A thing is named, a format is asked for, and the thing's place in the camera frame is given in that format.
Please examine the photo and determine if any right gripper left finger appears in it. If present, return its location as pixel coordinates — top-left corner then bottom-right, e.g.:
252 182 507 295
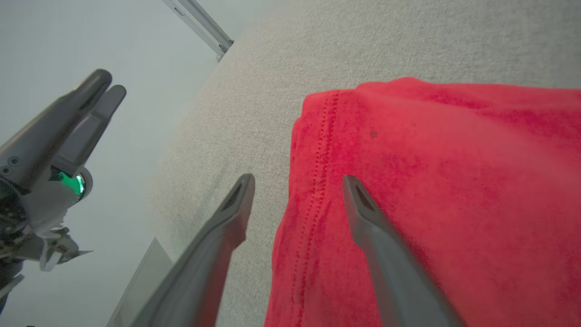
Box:
129 173 256 327

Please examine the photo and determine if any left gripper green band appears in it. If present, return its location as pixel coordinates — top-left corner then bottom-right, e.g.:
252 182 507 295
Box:
0 69 127 273

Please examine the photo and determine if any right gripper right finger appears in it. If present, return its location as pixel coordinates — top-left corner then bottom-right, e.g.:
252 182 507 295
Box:
342 175 466 327

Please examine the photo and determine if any red white sports jersey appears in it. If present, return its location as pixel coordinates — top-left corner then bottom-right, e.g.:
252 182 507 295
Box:
263 77 581 327

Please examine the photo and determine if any light grey flat panel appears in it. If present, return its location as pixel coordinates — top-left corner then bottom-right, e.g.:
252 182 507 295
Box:
106 237 175 327

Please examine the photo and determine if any silver metal post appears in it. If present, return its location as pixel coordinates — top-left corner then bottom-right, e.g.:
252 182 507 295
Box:
162 0 235 62

